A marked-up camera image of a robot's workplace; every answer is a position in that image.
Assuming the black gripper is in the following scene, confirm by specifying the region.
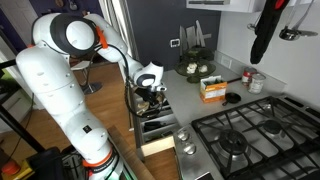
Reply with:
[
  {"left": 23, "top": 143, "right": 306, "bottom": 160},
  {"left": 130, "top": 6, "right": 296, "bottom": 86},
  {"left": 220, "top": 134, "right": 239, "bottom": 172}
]
[{"left": 141, "top": 88, "right": 165, "bottom": 113}]

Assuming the white plastic drawer organizer tray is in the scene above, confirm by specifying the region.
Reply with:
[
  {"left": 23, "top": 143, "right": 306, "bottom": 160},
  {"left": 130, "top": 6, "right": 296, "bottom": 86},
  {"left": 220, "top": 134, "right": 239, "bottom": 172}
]
[{"left": 139, "top": 96, "right": 179, "bottom": 141}]

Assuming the grey front wooden drawer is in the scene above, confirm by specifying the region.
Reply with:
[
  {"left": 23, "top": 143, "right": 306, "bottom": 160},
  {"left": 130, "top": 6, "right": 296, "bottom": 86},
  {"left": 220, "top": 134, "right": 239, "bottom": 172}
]
[{"left": 128, "top": 84, "right": 183, "bottom": 161}]

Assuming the steel stove knob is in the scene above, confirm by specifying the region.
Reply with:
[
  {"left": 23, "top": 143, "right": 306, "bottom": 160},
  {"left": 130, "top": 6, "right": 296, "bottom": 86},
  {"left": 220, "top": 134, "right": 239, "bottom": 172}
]
[
  {"left": 182, "top": 141, "right": 198, "bottom": 156},
  {"left": 176, "top": 129, "right": 190, "bottom": 142}
]

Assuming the wooden plank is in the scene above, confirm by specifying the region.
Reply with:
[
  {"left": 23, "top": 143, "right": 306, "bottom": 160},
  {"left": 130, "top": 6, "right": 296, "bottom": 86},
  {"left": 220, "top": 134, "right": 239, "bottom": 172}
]
[{"left": 106, "top": 124, "right": 156, "bottom": 180}]

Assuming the orange cardboard box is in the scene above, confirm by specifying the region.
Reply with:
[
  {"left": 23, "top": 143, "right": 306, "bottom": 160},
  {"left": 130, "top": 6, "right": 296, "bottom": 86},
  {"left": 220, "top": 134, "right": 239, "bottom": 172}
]
[{"left": 199, "top": 75, "right": 228, "bottom": 104}]

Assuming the stainless steel gas cooktop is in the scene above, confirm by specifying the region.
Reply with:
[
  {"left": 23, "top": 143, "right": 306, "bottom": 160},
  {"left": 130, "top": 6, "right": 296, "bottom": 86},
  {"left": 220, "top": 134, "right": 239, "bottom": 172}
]
[{"left": 173, "top": 94, "right": 320, "bottom": 180}]

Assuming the small black skillet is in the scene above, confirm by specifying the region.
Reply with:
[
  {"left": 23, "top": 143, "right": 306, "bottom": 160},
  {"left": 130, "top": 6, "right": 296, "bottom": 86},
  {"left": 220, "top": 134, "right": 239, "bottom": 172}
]
[{"left": 222, "top": 92, "right": 242, "bottom": 107}]

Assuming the steel cleaver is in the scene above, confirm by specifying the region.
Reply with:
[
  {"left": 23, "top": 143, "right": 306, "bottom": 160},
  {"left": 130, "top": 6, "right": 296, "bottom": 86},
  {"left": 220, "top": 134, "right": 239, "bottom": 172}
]
[{"left": 185, "top": 26, "right": 196, "bottom": 48}]

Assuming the large gas burner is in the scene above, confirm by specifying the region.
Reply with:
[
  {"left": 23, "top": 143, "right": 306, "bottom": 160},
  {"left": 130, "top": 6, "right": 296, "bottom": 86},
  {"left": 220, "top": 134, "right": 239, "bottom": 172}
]
[{"left": 218, "top": 129, "right": 251, "bottom": 158}]

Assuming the white window curtain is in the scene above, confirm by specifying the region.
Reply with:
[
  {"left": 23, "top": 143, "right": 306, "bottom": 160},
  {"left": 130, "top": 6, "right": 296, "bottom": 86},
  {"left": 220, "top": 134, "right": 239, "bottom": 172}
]
[{"left": 99, "top": 0, "right": 139, "bottom": 59}]

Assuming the red labelled tin can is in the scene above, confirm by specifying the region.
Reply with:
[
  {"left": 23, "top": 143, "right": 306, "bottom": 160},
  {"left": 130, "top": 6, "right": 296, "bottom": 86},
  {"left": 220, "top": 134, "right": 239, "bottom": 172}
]
[{"left": 241, "top": 67, "right": 258, "bottom": 88}]

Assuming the black cast iron stove grate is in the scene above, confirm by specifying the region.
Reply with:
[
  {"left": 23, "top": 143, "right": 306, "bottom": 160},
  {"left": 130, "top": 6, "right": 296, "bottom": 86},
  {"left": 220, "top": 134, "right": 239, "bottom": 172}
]
[{"left": 191, "top": 96, "right": 320, "bottom": 180}]

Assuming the white labelled tin can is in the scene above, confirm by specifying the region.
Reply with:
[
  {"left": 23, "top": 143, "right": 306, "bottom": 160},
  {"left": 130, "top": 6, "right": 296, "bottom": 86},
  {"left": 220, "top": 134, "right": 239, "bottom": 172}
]
[{"left": 248, "top": 73, "right": 267, "bottom": 95}]

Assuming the small gas burner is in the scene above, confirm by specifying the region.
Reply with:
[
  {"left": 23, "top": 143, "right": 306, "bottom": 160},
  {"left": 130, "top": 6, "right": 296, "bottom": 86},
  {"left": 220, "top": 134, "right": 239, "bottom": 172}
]
[{"left": 259, "top": 119, "right": 284, "bottom": 136}]

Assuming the black control box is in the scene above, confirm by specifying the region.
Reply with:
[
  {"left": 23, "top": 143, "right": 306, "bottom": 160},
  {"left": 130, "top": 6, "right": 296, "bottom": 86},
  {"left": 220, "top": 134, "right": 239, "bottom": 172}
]
[{"left": 26, "top": 148, "right": 73, "bottom": 180}]

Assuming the small steel hanging spoon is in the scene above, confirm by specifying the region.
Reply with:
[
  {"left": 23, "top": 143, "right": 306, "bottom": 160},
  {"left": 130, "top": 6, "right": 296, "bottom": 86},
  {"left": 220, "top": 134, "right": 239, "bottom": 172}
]
[{"left": 246, "top": 13, "right": 261, "bottom": 33}]

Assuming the white upper cabinet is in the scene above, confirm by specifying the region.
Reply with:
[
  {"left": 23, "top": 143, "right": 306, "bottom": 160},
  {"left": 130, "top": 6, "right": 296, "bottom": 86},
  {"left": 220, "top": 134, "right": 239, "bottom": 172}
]
[{"left": 185, "top": 0, "right": 268, "bottom": 14}]

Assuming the black and red oven mitt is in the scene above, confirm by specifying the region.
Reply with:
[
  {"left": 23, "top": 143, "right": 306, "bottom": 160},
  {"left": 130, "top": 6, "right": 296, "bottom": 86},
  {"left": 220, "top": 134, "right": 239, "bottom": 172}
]
[{"left": 249, "top": 0, "right": 290, "bottom": 65}]

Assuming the steel ladle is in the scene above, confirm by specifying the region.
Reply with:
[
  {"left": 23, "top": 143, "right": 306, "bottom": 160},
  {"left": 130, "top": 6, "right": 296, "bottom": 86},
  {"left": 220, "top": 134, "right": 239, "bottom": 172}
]
[{"left": 279, "top": 0, "right": 319, "bottom": 42}]

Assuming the red emergency stop button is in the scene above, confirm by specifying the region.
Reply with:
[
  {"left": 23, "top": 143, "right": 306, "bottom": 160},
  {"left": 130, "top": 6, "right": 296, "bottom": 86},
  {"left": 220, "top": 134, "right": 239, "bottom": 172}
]
[{"left": 0, "top": 159, "right": 34, "bottom": 180}]

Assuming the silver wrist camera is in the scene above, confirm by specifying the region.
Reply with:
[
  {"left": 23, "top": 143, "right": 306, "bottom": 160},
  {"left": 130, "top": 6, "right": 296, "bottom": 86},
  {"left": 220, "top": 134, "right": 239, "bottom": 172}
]
[{"left": 153, "top": 84, "right": 168, "bottom": 93}]

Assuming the slim black utensil handle with hole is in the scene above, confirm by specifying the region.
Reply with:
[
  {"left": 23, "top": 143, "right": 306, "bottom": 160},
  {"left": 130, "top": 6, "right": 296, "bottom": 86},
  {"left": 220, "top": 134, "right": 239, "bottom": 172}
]
[{"left": 143, "top": 121, "right": 168, "bottom": 132}]

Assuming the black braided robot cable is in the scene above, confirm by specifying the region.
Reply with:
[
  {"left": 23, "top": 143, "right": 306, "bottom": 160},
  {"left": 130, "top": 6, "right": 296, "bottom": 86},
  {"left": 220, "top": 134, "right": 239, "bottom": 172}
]
[{"left": 94, "top": 43, "right": 164, "bottom": 119}]

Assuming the small white wall timer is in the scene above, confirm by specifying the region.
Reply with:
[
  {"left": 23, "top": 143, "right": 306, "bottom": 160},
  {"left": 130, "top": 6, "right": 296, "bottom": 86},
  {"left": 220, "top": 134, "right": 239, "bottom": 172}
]
[{"left": 169, "top": 38, "right": 181, "bottom": 48}]

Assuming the white wall outlet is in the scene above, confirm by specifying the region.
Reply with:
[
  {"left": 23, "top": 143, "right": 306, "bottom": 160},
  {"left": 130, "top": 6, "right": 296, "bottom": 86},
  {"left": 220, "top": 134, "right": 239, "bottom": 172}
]
[{"left": 220, "top": 54, "right": 233, "bottom": 69}]

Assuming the orange cable clip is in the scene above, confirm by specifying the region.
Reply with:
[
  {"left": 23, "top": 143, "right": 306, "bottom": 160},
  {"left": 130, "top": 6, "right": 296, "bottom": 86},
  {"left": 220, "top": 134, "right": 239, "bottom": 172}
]
[{"left": 95, "top": 26, "right": 109, "bottom": 50}]

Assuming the black metal stand frame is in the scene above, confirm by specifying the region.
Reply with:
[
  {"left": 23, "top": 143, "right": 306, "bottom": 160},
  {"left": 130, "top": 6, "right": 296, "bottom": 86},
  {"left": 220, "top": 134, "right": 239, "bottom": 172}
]
[{"left": 0, "top": 59, "right": 46, "bottom": 155}]

